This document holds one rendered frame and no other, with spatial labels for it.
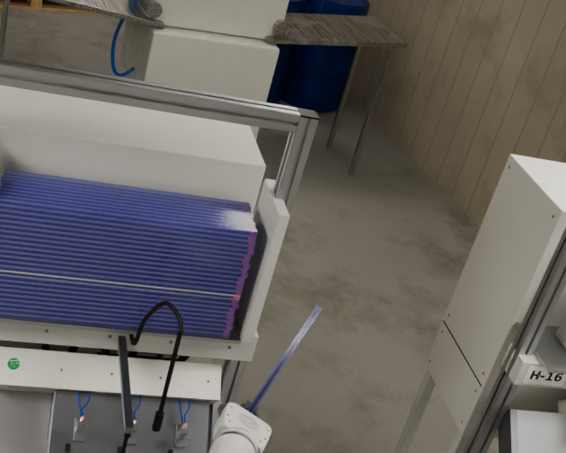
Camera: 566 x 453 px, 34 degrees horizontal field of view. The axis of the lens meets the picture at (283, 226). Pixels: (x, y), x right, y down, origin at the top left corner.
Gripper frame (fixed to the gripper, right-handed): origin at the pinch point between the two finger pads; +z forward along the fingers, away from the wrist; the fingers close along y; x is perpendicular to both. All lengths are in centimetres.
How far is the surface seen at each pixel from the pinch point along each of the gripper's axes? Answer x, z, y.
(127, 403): 9.7, -5.2, 21.0
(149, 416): 20.8, 16.1, 15.7
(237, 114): -47, 11, 34
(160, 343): 5.8, 17.8, 22.4
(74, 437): 29.5, 7.0, 26.7
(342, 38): -52, 441, 40
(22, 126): -20, 12, 70
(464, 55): -85, 511, -36
